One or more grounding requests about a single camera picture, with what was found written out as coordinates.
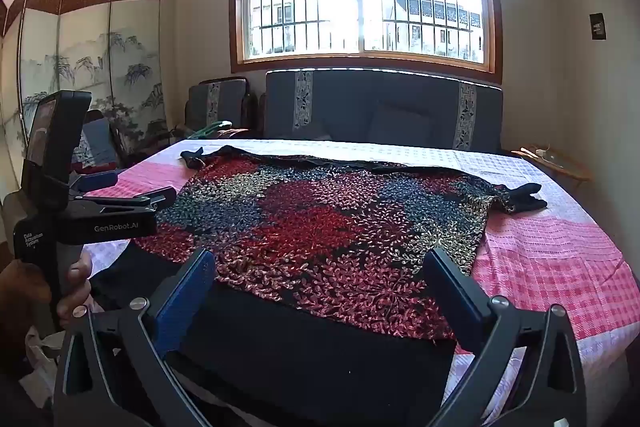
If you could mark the person's left hand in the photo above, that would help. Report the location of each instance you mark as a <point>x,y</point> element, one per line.
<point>76,289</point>

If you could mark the pink checked sheet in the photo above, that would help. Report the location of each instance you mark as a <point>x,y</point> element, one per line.
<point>540,257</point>

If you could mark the grey blue cloth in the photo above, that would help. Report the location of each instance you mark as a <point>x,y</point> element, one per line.
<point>97,142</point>

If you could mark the dark grey patterned sofa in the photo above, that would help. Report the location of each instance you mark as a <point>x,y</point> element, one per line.
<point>350,107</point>

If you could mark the painted folding screen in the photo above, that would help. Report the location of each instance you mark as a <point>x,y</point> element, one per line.
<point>85,57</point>

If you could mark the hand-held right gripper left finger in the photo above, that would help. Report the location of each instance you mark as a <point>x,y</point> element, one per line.
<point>185,302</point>

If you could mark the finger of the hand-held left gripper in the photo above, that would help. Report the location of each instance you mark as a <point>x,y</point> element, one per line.
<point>97,182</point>
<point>135,199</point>

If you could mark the small wooden side table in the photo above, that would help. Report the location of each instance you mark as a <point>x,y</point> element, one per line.
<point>555,162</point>

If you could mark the floral knit sweater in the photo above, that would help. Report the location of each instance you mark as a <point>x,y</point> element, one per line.
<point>320,227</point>

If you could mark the green plastic item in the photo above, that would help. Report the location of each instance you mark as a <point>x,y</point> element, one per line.
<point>212,129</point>

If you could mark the dark wall switch plate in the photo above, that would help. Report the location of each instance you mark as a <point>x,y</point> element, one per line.
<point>597,27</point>

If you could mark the dark grey patterned armchair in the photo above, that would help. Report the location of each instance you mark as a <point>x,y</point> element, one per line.
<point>225,102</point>

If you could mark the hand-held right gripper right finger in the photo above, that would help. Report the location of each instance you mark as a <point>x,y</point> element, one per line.
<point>457,302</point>

